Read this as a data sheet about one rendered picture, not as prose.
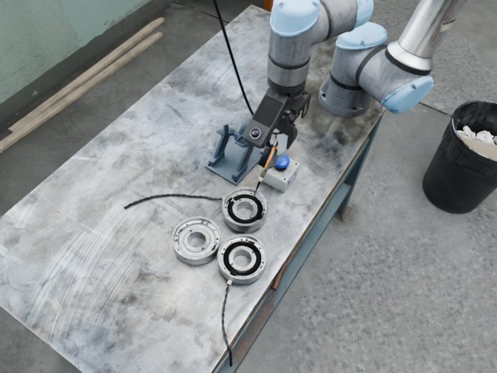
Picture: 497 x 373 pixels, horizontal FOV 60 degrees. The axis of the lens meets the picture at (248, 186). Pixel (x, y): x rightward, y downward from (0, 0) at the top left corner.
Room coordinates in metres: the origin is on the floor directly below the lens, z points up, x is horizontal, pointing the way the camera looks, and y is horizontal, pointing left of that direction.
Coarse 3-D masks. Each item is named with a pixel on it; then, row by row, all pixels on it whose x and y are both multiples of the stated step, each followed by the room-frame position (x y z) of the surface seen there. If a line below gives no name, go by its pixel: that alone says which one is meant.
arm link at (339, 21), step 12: (324, 0) 0.66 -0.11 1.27; (336, 0) 0.67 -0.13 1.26; (348, 0) 0.67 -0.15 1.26; (360, 0) 0.68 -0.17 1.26; (372, 0) 0.70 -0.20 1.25; (336, 12) 0.65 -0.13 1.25; (348, 12) 0.66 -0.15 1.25; (360, 12) 0.67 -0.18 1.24; (372, 12) 0.69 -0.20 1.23; (336, 24) 0.64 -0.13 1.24; (348, 24) 0.66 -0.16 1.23; (360, 24) 0.68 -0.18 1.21
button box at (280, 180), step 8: (272, 168) 0.64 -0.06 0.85; (280, 168) 0.63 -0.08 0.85; (288, 168) 0.64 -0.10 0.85; (296, 168) 0.64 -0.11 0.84; (272, 176) 0.61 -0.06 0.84; (280, 176) 0.61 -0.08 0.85; (288, 176) 0.61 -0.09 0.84; (296, 176) 0.65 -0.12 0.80; (272, 184) 0.61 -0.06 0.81; (280, 184) 0.60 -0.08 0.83; (288, 184) 0.61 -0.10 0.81
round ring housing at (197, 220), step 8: (184, 224) 0.48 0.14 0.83; (192, 224) 0.48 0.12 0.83; (208, 224) 0.48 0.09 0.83; (216, 224) 0.47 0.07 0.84; (176, 232) 0.45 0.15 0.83; (192, 232) 0.46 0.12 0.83; (200, 232) 0.46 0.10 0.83; (216, 232) 0.46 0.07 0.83; (176, 240) 0.44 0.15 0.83; (184, 240) 0.44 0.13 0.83; (208, 240) 0.44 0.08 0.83; (216, 240) 0.44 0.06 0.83; (176, 248) 0.42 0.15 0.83; (192, 248) 0.42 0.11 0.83; (200, 248) 0.42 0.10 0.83; (216, 248) 0.42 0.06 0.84; (184, 256) 0.39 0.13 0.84; (200, 256) 0.40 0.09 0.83; (208, 256) 0.40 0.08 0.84
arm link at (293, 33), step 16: (288, 0) 0.62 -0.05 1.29; (304, 0) 0.63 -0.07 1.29; (272, 16) 0.62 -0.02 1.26; (288, 16) 0.60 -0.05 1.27; (304, 16) 0.60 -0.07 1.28; (320, 16) 0.63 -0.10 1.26; (272, 32) 0.62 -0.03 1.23; (288, 32) 0.60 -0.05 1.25; (304, 32) 0.60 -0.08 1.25; (320, 32) 0.62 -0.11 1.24; (272, 48) 0.61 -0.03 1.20; (288, 48) 0.59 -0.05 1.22; (304, 48) 0.60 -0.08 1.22; (288, 64) 0.59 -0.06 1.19; (304, 64) 0.60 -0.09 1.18
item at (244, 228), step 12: (240, 192) 0.57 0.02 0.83; (252, 192) 0.57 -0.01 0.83; (240, 204) 0.54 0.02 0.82; (252, 204) 0.54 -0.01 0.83; (264, 204) 0.54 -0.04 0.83; (228, 216) 0.50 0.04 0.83; (240, 216) 0.51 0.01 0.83; (252, 216) 0.51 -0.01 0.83; (264, 216) 0.50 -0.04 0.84; (240, 228) 0.48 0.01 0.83; (252, 228) 0.48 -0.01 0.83
